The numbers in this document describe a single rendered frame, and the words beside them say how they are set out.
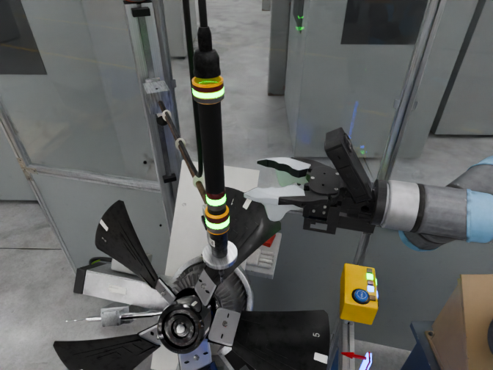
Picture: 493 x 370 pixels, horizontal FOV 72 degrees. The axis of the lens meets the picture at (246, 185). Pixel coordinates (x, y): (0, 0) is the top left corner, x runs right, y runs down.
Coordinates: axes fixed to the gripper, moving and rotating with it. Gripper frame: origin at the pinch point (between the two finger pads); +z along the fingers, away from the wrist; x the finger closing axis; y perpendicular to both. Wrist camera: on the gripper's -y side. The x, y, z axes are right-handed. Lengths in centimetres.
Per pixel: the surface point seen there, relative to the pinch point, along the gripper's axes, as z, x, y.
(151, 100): 43, 44, 10
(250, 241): 3.6, 9.8, 27.1
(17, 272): 189, 63, 164
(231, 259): 4.4, -2.4, 19.7
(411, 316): -66, 71, 129
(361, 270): -28, 35, 59
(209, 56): 5.8, -2.2, -19.1
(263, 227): 0.9, 11.9, 24.2
